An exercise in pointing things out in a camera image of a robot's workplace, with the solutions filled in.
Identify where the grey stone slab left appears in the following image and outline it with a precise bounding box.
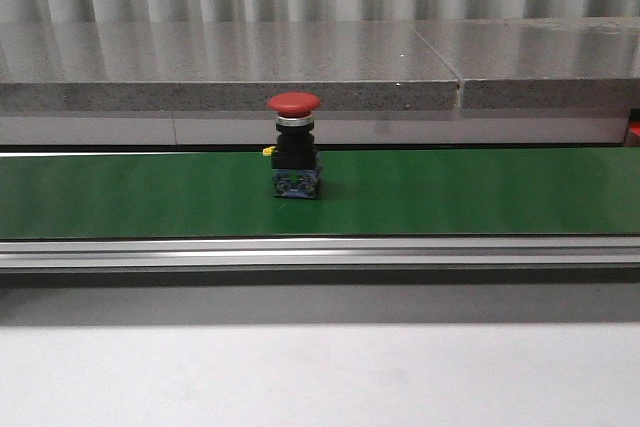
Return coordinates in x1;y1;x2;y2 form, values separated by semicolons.
1;22;459;114

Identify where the grey stone slab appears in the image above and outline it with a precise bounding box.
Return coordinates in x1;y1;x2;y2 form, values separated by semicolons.
1;22;459;114
413;17;639;117

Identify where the grey stone slab right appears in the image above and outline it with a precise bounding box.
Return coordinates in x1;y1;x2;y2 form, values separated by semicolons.
413;17;639;117

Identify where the red plastic tray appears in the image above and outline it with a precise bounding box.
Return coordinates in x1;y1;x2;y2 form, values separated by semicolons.
624;109;640;147

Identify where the green conveyor belt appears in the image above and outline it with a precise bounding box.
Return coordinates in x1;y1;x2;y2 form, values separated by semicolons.
0;148;640;276

